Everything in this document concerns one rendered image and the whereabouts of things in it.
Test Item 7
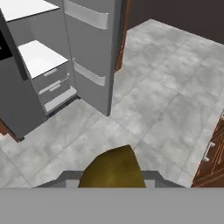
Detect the grey fridge drawer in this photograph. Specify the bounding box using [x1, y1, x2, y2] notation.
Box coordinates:
[38, 78, 75, 107]
[31, 61, 72, 94]

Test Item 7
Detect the pale grey door bin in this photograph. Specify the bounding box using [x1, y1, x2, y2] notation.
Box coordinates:
[63, 0, 109, 31]
[72, 57, 107, 88]

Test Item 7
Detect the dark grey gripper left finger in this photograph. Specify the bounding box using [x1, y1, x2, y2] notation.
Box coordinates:
[35, 170, 85, 189]

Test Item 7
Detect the brown wooden side panel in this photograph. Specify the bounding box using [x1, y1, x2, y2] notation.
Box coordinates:
[114, 0, 131, 73]

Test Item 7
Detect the brown wooden base panel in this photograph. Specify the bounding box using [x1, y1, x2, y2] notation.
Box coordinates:
[0, 118, 24, 144]

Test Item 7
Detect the white fridge shelf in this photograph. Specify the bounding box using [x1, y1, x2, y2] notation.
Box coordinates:
[0, 0, 61, 23]
[17, 39, 70, 80]

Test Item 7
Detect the brown wooden cupboard run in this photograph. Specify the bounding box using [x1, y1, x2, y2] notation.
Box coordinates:
[191, 108, 224, 189]

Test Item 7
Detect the brown kiwi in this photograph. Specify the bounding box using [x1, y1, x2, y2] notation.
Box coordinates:
[77, 143, 147, 189]

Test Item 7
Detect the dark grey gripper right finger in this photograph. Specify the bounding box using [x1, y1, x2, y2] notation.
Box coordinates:
[142, 170, 188, 189]

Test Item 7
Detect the white cupboard handle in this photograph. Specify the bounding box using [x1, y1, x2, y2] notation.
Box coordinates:
[203, 141, 217, 163]

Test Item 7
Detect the grey fridge door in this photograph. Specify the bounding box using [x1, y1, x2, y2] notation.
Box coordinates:
[62, 0, 123, 117]

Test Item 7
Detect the grey fridge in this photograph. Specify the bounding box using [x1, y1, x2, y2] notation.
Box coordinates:
[0, 0, 81, 142]

